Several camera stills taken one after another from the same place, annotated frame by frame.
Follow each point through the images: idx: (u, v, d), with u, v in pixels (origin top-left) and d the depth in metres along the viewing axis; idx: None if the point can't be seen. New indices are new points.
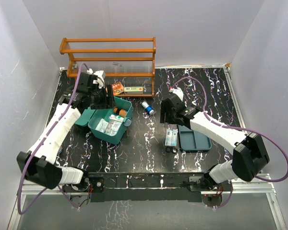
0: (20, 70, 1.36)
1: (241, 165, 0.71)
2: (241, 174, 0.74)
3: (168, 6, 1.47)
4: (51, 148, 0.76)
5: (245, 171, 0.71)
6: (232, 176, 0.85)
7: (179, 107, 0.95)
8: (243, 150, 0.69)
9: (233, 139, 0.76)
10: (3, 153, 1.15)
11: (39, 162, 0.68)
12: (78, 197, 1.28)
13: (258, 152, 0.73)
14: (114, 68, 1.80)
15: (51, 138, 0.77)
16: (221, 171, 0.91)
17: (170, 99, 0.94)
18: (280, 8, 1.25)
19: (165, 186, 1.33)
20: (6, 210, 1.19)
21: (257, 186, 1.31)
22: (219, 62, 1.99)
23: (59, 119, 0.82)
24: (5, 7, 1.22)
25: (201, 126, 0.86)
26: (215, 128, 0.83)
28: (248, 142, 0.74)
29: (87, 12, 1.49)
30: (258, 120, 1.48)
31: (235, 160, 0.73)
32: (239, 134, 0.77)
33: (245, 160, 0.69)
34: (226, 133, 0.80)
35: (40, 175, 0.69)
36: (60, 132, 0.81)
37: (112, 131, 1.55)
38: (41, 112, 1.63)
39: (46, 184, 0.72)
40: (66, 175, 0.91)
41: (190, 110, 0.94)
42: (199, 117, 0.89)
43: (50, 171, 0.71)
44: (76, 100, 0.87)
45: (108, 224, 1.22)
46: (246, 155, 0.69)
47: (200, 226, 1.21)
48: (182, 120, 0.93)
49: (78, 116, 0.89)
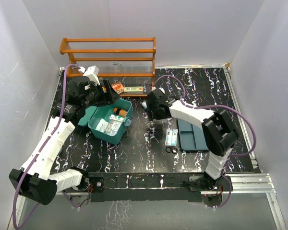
0: (20, 71, 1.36)
1: (211, 138, 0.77)
2: (214, 149, 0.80)
3: (168, 6, 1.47)
4: (44, 165, 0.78)
5: (216, 144, 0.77)
6: (217, 162, 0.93)
7: (162, 99, 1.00)
8: (210, 123, 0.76)
9: (203, 116, 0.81)
10: (2, 153, 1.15)
11: (31, 180, 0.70)
12: (78, 197, 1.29)
13: (227, 127, 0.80)
14: (114, 68, 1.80)
15: (43, 154, 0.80)
16: (211, 162, 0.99)
17: (153, 92, 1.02)
18: (280, 8, 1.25)
19: (165, 186, 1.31)
20: (6, 210, 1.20)
21: (256, 186, 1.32)
22: (219, 62, 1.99)
23: (51, 133, 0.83)
24: (6, 7, 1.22)
25: (177, 110, 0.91)
26: (189, 110, 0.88)
28: (218, 119, 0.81)
29: (87, 12, 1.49)
30: (258, 121, 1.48)
31: (206, 135, 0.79)
32: (208, 112, 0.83)
33: (213, 134, 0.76)
34: (198, 112, 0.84)
35: (34, 192, 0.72)
36: (53, 147, 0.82)
37: (112, 131, 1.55)
38: (40, 112, 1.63)
39: (40, 201, 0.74)
40: (64, 181, 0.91)
41: (170, 99, 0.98)
42: (177, 103, 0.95)
43: (43, 189, 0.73)
44: (69, 114, 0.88)
45: (108, 224, 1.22)
46: (213, 128, 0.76)
47: (201, 226, 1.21)
48: (163, 110, 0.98)
49: (71, 129, 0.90)
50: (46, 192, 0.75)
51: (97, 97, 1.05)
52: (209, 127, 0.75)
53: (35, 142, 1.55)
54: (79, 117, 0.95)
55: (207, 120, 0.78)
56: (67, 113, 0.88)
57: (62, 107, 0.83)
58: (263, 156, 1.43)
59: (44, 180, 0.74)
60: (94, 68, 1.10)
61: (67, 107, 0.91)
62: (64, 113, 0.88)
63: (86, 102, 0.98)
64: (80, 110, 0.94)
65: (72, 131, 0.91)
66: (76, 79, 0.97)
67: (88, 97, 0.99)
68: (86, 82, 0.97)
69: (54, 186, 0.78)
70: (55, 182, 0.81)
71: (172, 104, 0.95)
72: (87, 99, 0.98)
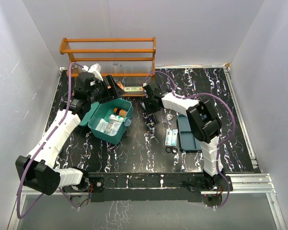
0: (20, 70, 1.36)
1: (194, 125, 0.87)
2: (198, 136, 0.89)
3: (168, 6, 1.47)
4: (50, 153, 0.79)
5: (198, 130, 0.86)
6: (206, 152, 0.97)
7: (156, 91, 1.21)
8: (192, 110, 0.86)
9: (188, 104, 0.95)
10: (2, 153, 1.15)
11: (37, 166, 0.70)
12: (78, 197, 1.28)
13: (210, 116, 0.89)
14: (114, 68, 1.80)
15: (50, 142, 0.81)
16: (204, 155, 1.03)
17: (149, 85, 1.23)
18: (281, 8, 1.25)
19: (165, 186, 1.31)
20: (6, 210, 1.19)
21: (257, 186, 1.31)
22: (219, 62, 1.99)
23: (59, 124, 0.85)
24: (6, 7, 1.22)
25: (168, 101, 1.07)
26: (178, 100, 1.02)
28: (202, 108, 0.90)
29: (87, 12, 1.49)
30: (258, 120, 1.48)
31: (190, 122, 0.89)
32: (193, 101, 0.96)
33: (196, 120, 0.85)
34: (185, 102, 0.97)
35: (39, 179, 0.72)
36: (60, 137, 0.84)
37: (112, 131, 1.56)
38: (40, 112, 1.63)
39: (45, 189, 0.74)
40: (66, 176, 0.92)
41: (163, 92, 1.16)
42: (169, 95, 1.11)
43: (48, 176, 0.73)
44: (76, 107, 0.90)
45: (108, 224, 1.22)
46: (196, 115, 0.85)
47: (200, 226, 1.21)
48: (157, 101, 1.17)
49: (78, 122, 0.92)
50: (51, 181, 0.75)
51: (102, 93, 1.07)
52: (191, 114, 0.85)
53: (35, 142, 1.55)
54: (85, 112, 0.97)
55: (191, 109, 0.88)
56: (74, 107, 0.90)
57: (68, 98, 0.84)
58: (263, 156, 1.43)
59: (50, 168, 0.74)
60: (98, 67, 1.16)
61: (74, 102, 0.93)
62: (71, 107, 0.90)
63: (91, 98, 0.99)
64: (86, 106, 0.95)
65: (78, 125, 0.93)
66: (81, 75, 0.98)
67: (93, 92, 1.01)
68: (91, 78, 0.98)
69: (57, 177, 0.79)
70: (59, 174, 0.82)
71: (164, 96, 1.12)
72: (92, 95, 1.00)
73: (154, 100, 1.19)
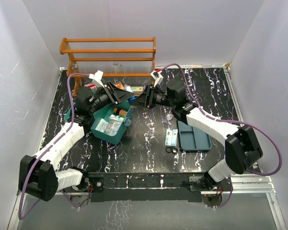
0: (20, 71, 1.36)
1: (234, 156, 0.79)
2: (234, 166, 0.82)
3: (168, 6, 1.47)
4: (55, 155, 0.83)
5: (237, 163, 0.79)
6: (228, 172, 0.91)
7: (180, 102, 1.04)
8: (235, 141, 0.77)
9: (226, 132, 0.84)
10: (3, 153, 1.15)
11: (42, 165, 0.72)
12: (78, 197, 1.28)
13: (251, 145, 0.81)
14: (114, 68, 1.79)
15: (57, 146, 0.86)
16: (219, 169, 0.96)
17: (178, 92, 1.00)
18: (281, 7, 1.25)
19: (165, 186, 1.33)
20: (6, 210, 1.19)
21: (256, 186, 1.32)
22: (219, 62, 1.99)
23: (66, 131, 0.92)
24: (6, 7, 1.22)
25: (197, 120, 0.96)
26: (210, 122, 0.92)
28: (241, 134, 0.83)
29: (87, 12, 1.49)
30: (258, 120, 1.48)
31: (228, 152, 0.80)
32: (233, 128, 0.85)
33: (236, 152, 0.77)
34: (220, 127, 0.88)
35: (41, 180, 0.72)
36: (66, 143, 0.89)
37: (112, 131, 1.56)
38: (40, 112, 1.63)
39: (43, 193, 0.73)
40: (65, 179, 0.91)
41: (187, 106, 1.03)
42: (196, 111, 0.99)
43: (50, 178, 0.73)
44: (82, 121, 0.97)
45: (108, 224, 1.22)
46: (238, 147, 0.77)
47: (200, 226, 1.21)
48: (179, 116, 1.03)
49: (82, 133, 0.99)
50: (50, 186, 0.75)
51: (104, 100, 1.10)
52: (233, 144, 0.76)
53: (35, 141, 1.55)
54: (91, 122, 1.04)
55: (230, 137, 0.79)
56: (80, 121, 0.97)
57: (73, 115, 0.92)
58: (263, 156, 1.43)
59: (53, 170, 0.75)
60: (102, 73, 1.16)
61: (79, 117, 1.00)
62: (77, 120, 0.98)
63: (93, 109, 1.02)
64: (90, 120, 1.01)
65: (81, 136, 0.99)
66: (80, 92, 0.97)
67: (94, 104, 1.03)
68: (90, 95, 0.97)
69: (55, 183, 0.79)
70: (57, 180, 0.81)
71: (191, 112, 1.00)
72: (93, 107, 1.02)
73: (174, 112, 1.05)
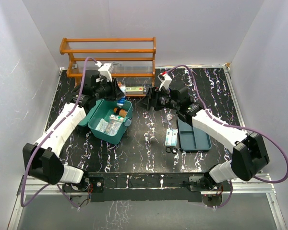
0: (20, 71, 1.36)
1: (240, 164, 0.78)
2: (240, 174, 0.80)
3: (167, 7, 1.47)
4: (56, 141, 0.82)
5: (244, 170, 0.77)
6: (231, 175, 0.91)
7: (185, 101, 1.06)
8: (243, 148, 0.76)
9: (234, 138, 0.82)
10: (3, 153, 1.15)
11: (45, 153, 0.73)
12: (78, 197, 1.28)
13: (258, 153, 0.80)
14: (114, 68, 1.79)
15: (57, 132, 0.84)
16: (222, 171, 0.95)
17: (180, 92, 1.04)
18: (281, 7, 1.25)
19: (165, 186, 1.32)
20: (6, 210, 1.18)
21: (257, 186, 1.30)
22: (219, 62, 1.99)
23: (66, 116, 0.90)
24: (5, 7, 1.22)
25: (203, 124, 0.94)
26: (217, 127, 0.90)
28: (249, 141, 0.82)
29: (86, 13, 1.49)
30: (258, 120, 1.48)
31: (234, 158, 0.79)
32: (240, 135, 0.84)
33: (244, 159, 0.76)
34: (227, 132, 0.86)
35: (44, 167, 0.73)
36: (66, 127, 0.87)
37: (112, 131, 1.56)
38: (40, 112, 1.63)
39: (49, 178, 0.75)
40: (68, 171, 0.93)
41: (193, 108, 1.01)
42: (202, 114, 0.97)
43: (54, 164, 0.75)
44: (83, 101, 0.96)
45: (109, 224, 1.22)
46: (246, 155, 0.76)
47: (200, 226, 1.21)
48: (184, 117, 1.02)
49: (82, 116, 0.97)
50: (55, 171, 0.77)
51: (106, 90, 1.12)
52: (240, 152, 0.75)
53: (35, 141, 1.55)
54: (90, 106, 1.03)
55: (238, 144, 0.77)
56: (81, 100, 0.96)
57: (79, 93, 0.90)
58: None
59: (56, 156, 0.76)
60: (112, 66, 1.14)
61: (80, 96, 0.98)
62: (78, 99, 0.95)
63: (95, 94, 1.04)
64: (90, 100, 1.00)
65: (82, 118, 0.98)
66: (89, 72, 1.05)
67: (98, 90, 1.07)
68: (96, 75, 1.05)
69: (61, 168, 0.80)
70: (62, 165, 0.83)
71: (196, 114, 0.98)
72: (97, 91, 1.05)
73: (180, 114, 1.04)
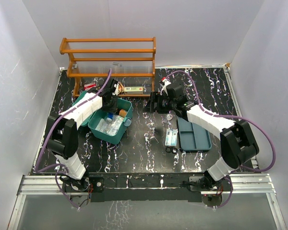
0: (20, 70, 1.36)
1: (229, 149, 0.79)
2: (230, 160, 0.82)
3: (167, 7, 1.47)
4: (78, 116, 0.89)
5: (232, 156, 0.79)
6: (225, 168, 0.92)
7: (180, 99, 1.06)
8: (230, 134, 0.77)
9: (222, 126, 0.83)
10: (2, 153, 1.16)
11: (67, 122, 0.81)
12: (78, 197, 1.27)
13: (246, 141, 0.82)
14: (114, 68, 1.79)
15: (79, 109, 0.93)
16: (217, 166, 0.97)
17: (174, 89, 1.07)
18: (281, 7, 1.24)
19: (165, 186, 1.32)
20: (6, 210, 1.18)
21: (257, 186, 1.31)
22: (219, 62, 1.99)
23: (88, 99, 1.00)
24: (6, 7, 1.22)
25: (197, 116, 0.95)
26: (207, 117, 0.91)
28: (237, 130, 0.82)
29: (86, 13, 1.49)
30: (258, 120, 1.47)
31: (223, 145, 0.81)
32: (227, 122, 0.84)
33: (232, 145, 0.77)
34: (217, 121, 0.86)
35: (65, 136, 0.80)
36: (87, 109, 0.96)
37: (112, 130, 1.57)
38: (40, 112, 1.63)
39: (65, 149, 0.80)
40: (76, 158, 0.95)
41: (188, 103, 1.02)
42: (196, 109, 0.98)
43: (72, 135, 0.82)
44: (102, 93, 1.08)
45: (108, 224, 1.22)
46: (233, 141, 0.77)
47: (200, 226, 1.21)
48: (180, 113, 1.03)
49: (100, 105, 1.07)
50: (71, 144, 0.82)
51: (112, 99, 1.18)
52: (227, 138, 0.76)
53: (35, 142, 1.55)
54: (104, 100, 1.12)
55: (225, 131, 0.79)
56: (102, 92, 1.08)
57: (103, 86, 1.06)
58: (263, 155, 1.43)
59: (75, 128, 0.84)
60: None
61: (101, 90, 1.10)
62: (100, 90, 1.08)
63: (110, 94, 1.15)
64: (107, 96, 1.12)
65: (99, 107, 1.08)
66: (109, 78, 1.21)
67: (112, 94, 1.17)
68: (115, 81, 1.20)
69: (75, 145, 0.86)
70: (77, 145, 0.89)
71: (191, 109, 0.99)
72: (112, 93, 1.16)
73: (176, 110, 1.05)
